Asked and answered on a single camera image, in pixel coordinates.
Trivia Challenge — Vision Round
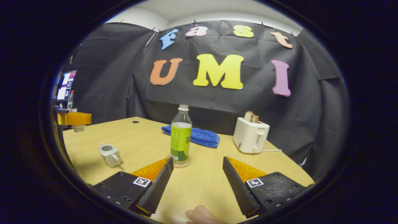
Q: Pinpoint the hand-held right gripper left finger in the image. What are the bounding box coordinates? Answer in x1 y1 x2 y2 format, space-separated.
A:
93 156 174 217

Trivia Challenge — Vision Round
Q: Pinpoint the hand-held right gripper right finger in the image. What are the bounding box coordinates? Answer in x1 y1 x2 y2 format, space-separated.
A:
222 156 314 219

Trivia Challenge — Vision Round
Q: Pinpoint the round wooden coaster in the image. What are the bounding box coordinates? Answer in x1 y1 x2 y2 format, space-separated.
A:
170 157 191 168

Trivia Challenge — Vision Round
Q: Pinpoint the white floral teacup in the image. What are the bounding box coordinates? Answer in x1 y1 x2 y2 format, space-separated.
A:
98 143 122 168

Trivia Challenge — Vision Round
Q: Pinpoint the green label water bottle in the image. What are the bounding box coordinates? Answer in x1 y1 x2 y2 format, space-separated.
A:
170 104 192 164

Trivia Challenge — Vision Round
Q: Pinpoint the computer monitor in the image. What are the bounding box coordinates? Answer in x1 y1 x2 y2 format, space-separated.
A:
57 70 77 100

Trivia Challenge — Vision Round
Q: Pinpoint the white toaster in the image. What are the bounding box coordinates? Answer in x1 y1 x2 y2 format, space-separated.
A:
233 117 270 154

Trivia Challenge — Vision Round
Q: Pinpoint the blue towel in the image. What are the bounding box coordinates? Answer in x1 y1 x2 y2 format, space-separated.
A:
161 125 220 148

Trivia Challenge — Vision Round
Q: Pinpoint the bread slice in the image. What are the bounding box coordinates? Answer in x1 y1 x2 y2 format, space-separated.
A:
244 111 259 123

